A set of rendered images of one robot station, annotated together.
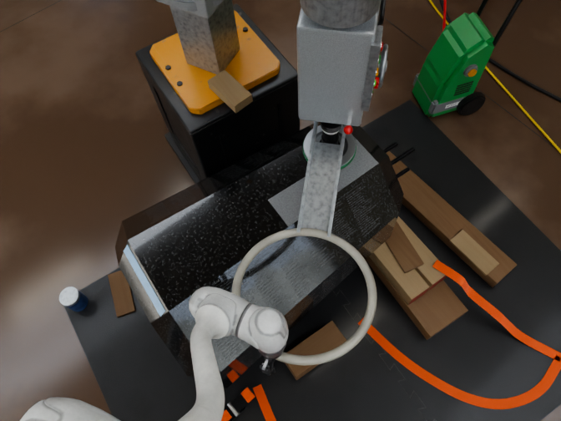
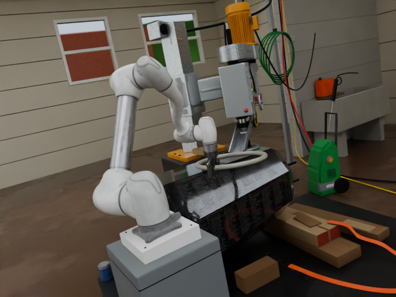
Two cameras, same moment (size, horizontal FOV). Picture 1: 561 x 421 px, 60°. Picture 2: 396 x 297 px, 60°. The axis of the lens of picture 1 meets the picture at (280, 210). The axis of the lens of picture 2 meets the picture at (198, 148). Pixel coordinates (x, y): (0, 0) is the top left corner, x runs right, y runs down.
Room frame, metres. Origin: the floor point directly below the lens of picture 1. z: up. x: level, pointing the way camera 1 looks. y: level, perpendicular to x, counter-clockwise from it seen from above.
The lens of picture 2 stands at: (-1.76, 0.04, 1.49)
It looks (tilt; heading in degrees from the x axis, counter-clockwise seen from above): 11 degrees down; 3
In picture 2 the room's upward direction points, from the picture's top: 11 degrees counter-clockwise
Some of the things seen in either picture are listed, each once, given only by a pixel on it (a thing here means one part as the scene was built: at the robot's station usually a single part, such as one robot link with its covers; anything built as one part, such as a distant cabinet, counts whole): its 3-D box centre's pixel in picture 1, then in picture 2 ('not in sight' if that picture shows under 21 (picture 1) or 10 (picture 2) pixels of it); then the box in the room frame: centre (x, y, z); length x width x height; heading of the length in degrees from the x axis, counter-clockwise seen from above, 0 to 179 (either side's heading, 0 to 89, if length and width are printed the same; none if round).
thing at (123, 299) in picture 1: (121, 292); not in sight; (0.86, 0.90, 0.02); 0.25 x 0.10 x 0.01; 15
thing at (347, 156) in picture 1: (329, 145); (246, 147); (1.11, -0.23, 0.85); 0.21 x 0.21 x 0.01
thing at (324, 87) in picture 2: not in sight; (327, 86); (3.70, -1.85, 1.00); 0.50 x 0.22 x 0.33; 123
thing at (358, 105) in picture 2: not in sight; (347, 120); (3.59, -2.07, 0.43); 1.30 x 0.62 x 0.86; 123
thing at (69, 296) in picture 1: (73, 299); (105, 270); (0.83, 1.13, 0.08); 0.10 x 0.10 x 0.13
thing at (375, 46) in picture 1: (371, 71); (249, 83); (1.01, -0.32, 1.38); 0.08 x 0.03 x 0.28; 164
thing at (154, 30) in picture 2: not in sight; (158, 30); (1.67, 0.38, 2.00); 0.20 x 0.18 x 0.15; 27
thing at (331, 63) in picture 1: (339, 43); (239, 91); (1.19, -0.25, 1.32); 0.36 x 0.22 x 0.45; 164
